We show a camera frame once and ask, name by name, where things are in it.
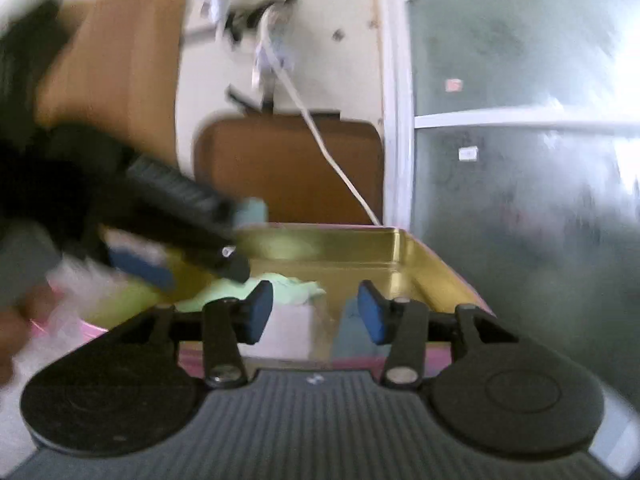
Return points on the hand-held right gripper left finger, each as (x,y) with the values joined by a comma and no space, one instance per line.
(261,312)

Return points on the white labelled packet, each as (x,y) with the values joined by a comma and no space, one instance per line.
(75,285)

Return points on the white window frame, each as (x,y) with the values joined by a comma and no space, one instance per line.
(397,85)

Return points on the brown chair back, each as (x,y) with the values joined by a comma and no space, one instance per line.
(280,175)

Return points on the pink macaron print tin box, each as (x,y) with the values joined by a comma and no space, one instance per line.
(330,257)

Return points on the green cloth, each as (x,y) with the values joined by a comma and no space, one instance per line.
(220,292)

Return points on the grey floral tablecloth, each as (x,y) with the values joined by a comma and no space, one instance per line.
(12,425)

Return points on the white window sticker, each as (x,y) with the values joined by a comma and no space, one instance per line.
(468,153)

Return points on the white power adapter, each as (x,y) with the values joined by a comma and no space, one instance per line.
(274,42)

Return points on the white cloth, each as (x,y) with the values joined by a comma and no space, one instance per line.
(290,332)

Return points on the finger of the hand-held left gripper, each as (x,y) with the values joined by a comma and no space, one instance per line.
(232,266)
(142,267)

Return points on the red window sticker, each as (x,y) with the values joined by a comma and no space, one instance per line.
(453,85)

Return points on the blue cloth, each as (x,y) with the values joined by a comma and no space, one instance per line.
(350,344)

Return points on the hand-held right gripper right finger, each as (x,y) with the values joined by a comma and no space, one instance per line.
(372,317)

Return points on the teal plastic cup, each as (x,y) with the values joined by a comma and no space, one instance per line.
(252,212)

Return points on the person's left hand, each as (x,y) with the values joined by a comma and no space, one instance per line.
(12,332)

